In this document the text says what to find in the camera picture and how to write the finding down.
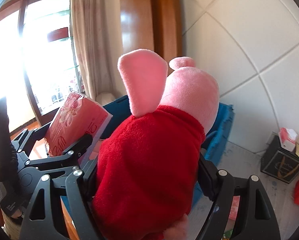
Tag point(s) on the pink pig plush red dress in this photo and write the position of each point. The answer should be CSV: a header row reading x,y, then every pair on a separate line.
x,y
147,168

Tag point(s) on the black gift bag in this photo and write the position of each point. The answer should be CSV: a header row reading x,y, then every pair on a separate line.
x,y
280,163

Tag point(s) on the blue plastic crate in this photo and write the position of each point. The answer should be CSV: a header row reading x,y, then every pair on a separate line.
x,y
212,147

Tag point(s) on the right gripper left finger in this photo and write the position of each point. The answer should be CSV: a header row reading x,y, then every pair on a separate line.
x,y
44,216

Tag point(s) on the pink tissue pack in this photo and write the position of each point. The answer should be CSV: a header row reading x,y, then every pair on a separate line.
x,y
78,116

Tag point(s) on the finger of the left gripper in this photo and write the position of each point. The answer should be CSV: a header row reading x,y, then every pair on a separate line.
x,y
69,157
25,141

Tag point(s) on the beige curtain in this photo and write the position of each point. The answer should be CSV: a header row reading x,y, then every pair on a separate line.
x,y
96,27

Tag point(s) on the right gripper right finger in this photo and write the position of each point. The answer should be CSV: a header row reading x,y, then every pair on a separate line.
x,y
255,216

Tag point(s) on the small tissue box pink white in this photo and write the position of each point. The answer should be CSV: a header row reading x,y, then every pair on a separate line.
x,y
288,138

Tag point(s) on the black sleeved forearm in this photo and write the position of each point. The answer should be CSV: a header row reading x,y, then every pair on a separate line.
x,y
8,155

